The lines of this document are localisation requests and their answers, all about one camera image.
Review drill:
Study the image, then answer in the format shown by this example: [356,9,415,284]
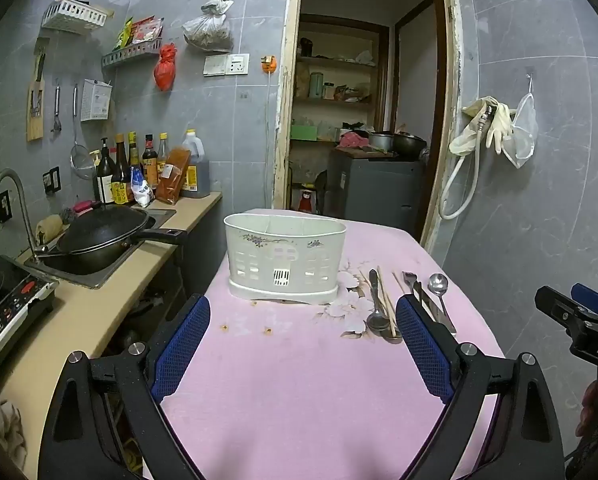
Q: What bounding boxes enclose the dark pump bottle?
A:
[93,137,117,205]

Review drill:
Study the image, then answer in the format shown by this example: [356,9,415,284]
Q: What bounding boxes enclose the white plastic wall basket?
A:
[42,0,107,36]

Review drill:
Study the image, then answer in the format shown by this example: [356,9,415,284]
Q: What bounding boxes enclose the metal pot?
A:
[368,131,396,153]

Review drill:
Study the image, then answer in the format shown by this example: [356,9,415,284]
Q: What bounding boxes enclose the white blue packet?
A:
[130,167,155,208]

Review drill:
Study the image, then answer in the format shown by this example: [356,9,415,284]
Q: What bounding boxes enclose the grey wall shelf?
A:
[102,40,161,70]

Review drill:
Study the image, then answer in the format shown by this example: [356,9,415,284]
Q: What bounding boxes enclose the wooden cutting board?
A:
[26,37,47,142]

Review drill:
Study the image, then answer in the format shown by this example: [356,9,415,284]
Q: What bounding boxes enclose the cream rubber gloves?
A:
[449,96,514,157]

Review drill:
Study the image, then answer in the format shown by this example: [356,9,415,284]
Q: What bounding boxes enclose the pink floral tablecloth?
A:
[159,207,507,480]

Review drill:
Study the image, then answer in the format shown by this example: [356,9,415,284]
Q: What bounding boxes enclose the beige kitchen counter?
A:
[0,191,223,480]

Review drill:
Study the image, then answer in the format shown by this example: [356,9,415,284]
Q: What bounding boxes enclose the dark metal bowl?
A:
[392,131,428,157]

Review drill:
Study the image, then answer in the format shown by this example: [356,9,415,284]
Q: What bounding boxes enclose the red snack packet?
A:
[132,16,164,44]

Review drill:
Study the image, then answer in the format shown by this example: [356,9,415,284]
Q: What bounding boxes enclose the black induction cooktop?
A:
[0,255,60,378]

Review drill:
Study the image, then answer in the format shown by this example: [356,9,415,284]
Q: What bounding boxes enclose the clear plastic bag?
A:
[182,0,234,53]

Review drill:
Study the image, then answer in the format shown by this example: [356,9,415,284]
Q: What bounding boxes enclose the metal spoon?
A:
[428,273,458,335]
[366,269,391,332]

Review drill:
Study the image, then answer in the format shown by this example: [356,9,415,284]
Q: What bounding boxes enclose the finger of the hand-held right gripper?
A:
[571,283,598,318]
[535,286,596,336]

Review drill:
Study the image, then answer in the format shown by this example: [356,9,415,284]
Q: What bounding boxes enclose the steel sink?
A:
[24,207,177,289]

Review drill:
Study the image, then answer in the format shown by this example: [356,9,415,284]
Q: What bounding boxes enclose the grey cabinet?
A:
[325,147,426,233]

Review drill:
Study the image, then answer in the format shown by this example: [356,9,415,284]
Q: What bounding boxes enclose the white hanging chopstick basket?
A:
[80,79,113,122]

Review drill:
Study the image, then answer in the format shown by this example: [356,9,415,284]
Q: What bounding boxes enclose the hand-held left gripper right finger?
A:
[395,294,566,480]

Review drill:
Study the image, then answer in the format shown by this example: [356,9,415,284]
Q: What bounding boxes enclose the metal faucet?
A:
[0,168,47,263]

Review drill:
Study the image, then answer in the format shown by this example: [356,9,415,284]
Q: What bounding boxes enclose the white shower hose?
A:
[438,102,497,221]

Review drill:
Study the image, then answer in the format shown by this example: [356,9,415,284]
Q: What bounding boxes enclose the wooden shelf unit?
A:
[290,15,390,206]

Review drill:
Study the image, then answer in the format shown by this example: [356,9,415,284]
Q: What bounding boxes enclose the worn door frame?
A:
[273,0,464,253]

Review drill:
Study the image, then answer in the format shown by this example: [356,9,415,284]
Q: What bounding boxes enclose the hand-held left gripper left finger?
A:
[38,294,212,480]

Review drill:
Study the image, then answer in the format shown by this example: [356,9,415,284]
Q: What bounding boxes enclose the metal strainer ladle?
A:
[70,85,90,179]

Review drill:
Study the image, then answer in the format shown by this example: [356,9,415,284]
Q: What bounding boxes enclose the white mesh bag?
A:
[501,76,538,170]

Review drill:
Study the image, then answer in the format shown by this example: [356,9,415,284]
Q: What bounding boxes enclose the white cable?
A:
[264,71,273,206]

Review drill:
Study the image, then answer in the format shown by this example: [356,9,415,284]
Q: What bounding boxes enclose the person's right hand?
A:
[580,379,598,440]

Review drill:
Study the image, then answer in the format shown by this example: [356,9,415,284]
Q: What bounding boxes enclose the red plastic bag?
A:
[153,43,178,92]

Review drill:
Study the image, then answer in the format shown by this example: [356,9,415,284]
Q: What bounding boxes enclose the red chili powder bag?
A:
[155,146,192,206]

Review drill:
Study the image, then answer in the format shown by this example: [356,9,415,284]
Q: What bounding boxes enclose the clear sauce bottle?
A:
[156,132,171,176]

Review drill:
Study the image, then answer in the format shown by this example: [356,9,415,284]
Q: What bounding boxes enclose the large oil jug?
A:
[180,129,211,198]

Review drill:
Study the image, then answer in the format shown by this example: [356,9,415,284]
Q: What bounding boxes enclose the black wok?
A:
[34,203,187,271]

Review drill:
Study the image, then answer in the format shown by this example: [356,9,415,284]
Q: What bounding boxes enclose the white plastic utensil holder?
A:
[223,213,348,306]

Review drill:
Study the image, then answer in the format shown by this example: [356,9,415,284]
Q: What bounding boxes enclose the beige loofah sponge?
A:
[36,214,64,245]

